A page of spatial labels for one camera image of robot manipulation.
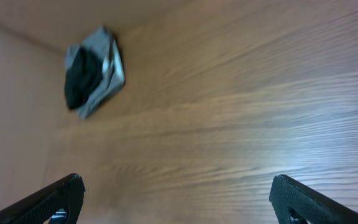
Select black t-shirt with logo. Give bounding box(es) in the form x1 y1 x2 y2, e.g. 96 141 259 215
64 47 103 110

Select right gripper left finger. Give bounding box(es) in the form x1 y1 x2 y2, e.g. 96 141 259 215
0 173 85 224

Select folded grey trousers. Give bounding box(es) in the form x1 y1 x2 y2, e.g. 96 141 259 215
65 26 125 119

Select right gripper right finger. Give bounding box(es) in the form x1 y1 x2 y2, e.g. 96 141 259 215
269 175 358 224

